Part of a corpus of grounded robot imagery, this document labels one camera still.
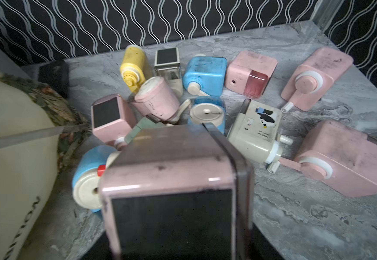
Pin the light blue round sharpener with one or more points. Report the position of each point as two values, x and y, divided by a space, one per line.
207 109

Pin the green grey sharpener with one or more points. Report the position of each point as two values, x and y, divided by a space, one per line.
148 122

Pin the blue pencil sharpener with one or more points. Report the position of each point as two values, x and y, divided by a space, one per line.
205 76

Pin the dusty pink square sharpener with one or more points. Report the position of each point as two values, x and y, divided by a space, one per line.
179 193

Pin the cream panda pencil sharpener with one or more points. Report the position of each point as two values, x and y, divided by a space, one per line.
255 133

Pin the gold square pencil sharpener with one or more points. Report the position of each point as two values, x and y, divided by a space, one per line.
167 65

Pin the pink sharpener black face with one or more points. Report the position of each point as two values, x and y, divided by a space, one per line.
112 119

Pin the pink box pencil sharpener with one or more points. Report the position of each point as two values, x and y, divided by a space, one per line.
249 73

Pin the blue round dial sharpener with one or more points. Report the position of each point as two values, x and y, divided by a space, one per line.
88 173

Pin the pink rounded pencil sharpener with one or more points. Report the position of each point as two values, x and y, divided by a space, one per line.
314 77

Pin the cream tote bag green handles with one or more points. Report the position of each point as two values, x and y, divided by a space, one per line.
39 132

